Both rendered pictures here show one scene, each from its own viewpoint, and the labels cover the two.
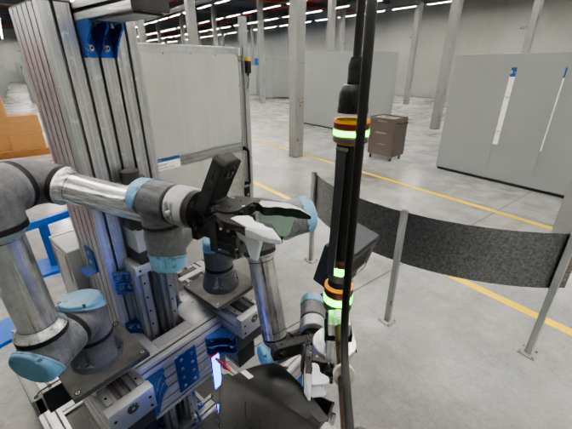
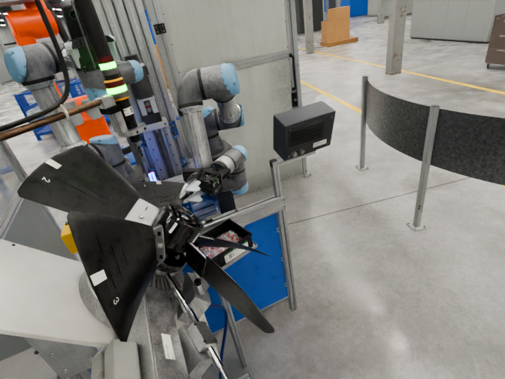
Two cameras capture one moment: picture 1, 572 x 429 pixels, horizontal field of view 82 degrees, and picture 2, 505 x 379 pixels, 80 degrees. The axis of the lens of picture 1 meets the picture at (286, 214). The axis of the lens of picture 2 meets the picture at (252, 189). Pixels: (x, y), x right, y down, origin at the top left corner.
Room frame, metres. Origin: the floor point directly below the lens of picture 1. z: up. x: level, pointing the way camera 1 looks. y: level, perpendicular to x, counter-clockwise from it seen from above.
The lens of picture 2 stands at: (-0.08, -0.69, 1.66)
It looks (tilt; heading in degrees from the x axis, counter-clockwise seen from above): 31 degrees down; 31
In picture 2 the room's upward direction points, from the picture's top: 10 degrees counter-clockwise
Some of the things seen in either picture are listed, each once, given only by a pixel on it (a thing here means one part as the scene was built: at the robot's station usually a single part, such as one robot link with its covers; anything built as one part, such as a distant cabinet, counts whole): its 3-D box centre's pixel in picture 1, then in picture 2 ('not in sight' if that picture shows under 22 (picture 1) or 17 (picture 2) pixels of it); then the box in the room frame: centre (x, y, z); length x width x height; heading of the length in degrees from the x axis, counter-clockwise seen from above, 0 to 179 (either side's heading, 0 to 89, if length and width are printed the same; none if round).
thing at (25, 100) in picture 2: not in sight; (58, 107); (3.92, 6.40, 0.49); 1.27 x 0.88 x 0.98; 38
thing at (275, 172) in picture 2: not in sight; (276, 178); (1.05, -0.15, 0.96); 0.03 x 0.03 x 0.20; 50
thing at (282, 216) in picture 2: not in sight; (287, 264); (1.05, -0.15, 0.39); 0.04 x 0.04 x 0.78; 50
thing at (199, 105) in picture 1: (191, 182); (240, 86); (2.29, 0.69, 1.10); 1.21 x 0.06 x 2.20; 140
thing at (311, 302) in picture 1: (311, 311); (234, 159); (0.82, -0.08, 1.17); 0.11 x 0.08 x 0.09; 177
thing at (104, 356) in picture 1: (94, 342); (116, 170); (0.77, 0.59, 1.09); 0.15 x 0.15 x 0.10
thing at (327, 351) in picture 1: (336, 328); (122, 113); (0.40, -0.08, 1.50); 0.09 x 0.07 x 0.10; 175
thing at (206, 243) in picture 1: (219, 248); (206, 120); (1.15, 0.27, 1.20); 0.13 x 0.12 x 0.14; 121
